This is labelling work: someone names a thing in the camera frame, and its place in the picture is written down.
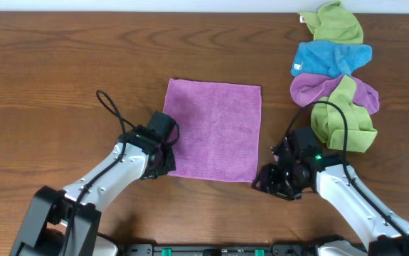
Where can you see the lower green microfiber cloth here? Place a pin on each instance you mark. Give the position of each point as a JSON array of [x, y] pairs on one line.
[[337, 119]]

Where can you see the green microfiber cloth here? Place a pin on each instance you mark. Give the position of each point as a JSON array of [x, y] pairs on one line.
[[337, 119], [332, 22]]

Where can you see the blue microfiber cloth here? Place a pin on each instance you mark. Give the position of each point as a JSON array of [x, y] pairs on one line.
[[329, 58]]

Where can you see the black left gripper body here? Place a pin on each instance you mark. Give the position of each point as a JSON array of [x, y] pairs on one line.
[[168, 161]]

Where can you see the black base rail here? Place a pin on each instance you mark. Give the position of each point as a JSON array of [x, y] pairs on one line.
[[328, 245]]

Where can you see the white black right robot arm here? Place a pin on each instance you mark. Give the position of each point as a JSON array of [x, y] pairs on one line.
[[381, 231]]

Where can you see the purple microfiber cloth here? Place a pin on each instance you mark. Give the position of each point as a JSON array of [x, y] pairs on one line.
[[219, 129]]

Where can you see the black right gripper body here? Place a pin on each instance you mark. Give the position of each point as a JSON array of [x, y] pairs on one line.
[[282, 183]]

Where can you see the crumpled purple cloth in pile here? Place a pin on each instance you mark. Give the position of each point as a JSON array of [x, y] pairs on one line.
[[307, 87]]

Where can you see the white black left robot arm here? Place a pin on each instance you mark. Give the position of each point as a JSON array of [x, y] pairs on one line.
[[66, 221]]

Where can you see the upper green microfiber cloth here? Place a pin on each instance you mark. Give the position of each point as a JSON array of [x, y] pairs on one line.
[[332, 22]]

